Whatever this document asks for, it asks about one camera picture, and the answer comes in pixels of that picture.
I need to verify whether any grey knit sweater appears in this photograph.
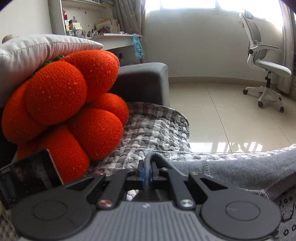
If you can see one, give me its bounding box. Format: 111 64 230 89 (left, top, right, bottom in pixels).
158 145 295 240

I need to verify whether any grey patterned quilt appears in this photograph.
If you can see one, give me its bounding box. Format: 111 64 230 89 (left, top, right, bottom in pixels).
0 101 296 241

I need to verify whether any smartphone on stand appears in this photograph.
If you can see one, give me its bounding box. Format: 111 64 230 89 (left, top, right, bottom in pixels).
1 149 63 210

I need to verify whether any orange pumpkin plush cushion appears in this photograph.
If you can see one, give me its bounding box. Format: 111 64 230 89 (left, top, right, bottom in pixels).
1 50 130 183

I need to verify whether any dark grey sofa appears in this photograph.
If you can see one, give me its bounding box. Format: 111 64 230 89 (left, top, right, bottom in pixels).
109 62 170 107

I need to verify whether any teal hanging bag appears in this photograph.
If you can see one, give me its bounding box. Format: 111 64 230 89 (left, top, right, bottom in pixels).
133 35 144 59

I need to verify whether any grey curtain right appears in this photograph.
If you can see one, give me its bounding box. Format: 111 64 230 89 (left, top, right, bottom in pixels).
277 1 295 95

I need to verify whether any grey curtain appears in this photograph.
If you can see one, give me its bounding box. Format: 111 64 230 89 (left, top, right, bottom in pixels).
277 1 295 95
112 0 145 35

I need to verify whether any grey office chair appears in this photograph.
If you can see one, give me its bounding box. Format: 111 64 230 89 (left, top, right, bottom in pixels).
239 10 293 114

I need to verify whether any white pillow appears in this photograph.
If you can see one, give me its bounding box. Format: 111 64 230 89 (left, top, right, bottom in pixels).
1 34 103 108

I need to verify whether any white desk with shelves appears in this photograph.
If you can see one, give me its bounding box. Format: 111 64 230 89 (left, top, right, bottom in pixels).
47 0 144 67

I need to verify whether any grey curtain left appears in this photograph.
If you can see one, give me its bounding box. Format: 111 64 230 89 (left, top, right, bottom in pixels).
112 0 145 35

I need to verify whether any white plush toy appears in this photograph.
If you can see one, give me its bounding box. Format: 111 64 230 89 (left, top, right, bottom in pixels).
2 34 18 44

